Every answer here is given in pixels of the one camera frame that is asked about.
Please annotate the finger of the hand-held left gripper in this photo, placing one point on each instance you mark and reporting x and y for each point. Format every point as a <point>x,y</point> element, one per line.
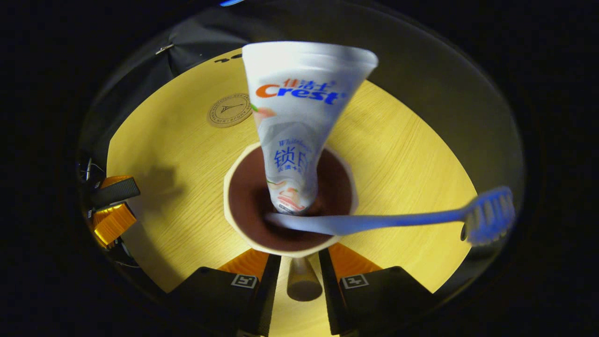
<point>117,191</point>
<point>112,224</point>

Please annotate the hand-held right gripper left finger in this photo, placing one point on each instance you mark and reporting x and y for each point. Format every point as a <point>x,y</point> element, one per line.
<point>269,290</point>

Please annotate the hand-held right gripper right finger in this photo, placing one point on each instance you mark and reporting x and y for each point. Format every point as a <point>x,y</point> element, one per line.
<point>330,290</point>

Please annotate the blue and white toothbrush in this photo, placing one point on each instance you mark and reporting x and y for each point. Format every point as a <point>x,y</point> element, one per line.
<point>374,223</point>

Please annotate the beige cup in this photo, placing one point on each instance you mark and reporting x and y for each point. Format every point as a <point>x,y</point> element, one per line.
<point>248,206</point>

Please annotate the round brown coaster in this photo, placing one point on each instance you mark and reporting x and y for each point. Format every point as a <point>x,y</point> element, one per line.
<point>224,112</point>

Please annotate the white toothpaste tube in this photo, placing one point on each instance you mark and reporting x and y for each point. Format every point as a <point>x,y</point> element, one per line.
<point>299,117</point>

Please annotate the white clip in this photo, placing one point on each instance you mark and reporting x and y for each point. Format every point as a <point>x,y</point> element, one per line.
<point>164,48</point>

